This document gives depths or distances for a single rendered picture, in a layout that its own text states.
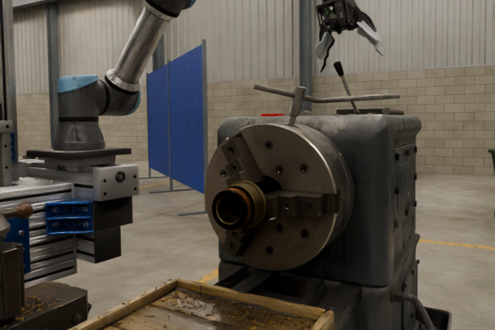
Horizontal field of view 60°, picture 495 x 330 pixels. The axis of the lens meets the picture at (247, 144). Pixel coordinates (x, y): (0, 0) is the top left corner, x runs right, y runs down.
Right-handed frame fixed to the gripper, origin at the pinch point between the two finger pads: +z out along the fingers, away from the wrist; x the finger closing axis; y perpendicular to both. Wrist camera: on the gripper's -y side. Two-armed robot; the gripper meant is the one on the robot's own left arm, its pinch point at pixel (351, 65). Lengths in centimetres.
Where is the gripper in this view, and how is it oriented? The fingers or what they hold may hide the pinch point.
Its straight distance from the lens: 104.5
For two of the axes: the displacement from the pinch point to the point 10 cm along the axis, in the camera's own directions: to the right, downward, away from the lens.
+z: 1.7, 9.8, -0.3
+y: -5.2, 0.6, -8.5
